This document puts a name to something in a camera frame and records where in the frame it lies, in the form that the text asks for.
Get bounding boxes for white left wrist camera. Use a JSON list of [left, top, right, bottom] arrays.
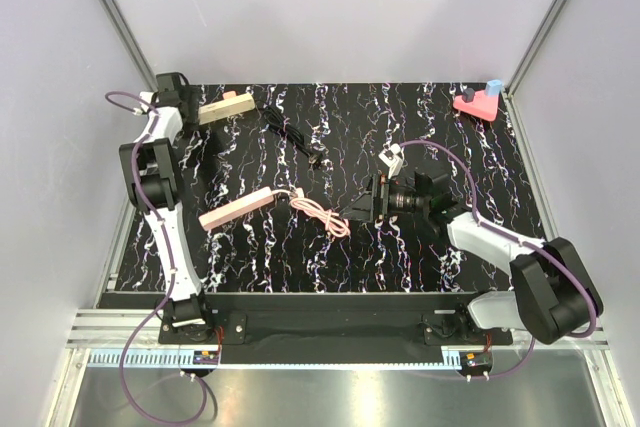
[[132, 92, 158, 116]]

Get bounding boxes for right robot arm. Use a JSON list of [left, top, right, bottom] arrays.
[[344, 174, 603, 345]]

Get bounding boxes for pink coiled power cable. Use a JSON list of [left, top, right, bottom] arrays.
[[276, 188, 352, 238]]

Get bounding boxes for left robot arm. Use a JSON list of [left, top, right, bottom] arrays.
[[119, 72, 216, 344]]

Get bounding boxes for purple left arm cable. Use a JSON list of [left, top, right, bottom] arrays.
[[103, 90, 219, 421]]

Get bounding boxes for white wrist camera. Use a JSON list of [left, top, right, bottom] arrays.
[[132, 92, 158, 116], [379, 144, 404, 178]]

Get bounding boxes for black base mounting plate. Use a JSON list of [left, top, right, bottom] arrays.
[[99, 290, 514, 366]]

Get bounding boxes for dark grey plug block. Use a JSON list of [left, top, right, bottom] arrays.
[[462, 88, 475, 103]]

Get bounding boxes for black power strip cable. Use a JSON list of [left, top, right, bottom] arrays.
[[260, 104, 326, 168]]

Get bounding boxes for beige power strip red sockets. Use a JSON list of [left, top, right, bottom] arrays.
[[198, 93, 256, 125]]

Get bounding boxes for pink power strip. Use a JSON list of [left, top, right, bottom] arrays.
[[199, 187, 274, 231]]

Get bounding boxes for pink triangular socket block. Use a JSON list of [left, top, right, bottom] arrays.
[[453, 90, 499, 122]]

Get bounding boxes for blue plug block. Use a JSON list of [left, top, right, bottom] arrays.
[[484, 79, 503, 97]]

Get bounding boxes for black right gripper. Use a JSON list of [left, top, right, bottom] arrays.
[[339, 174, 429, 223]]

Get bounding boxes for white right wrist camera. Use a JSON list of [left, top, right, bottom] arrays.
[[379, 144, 404, 178]]

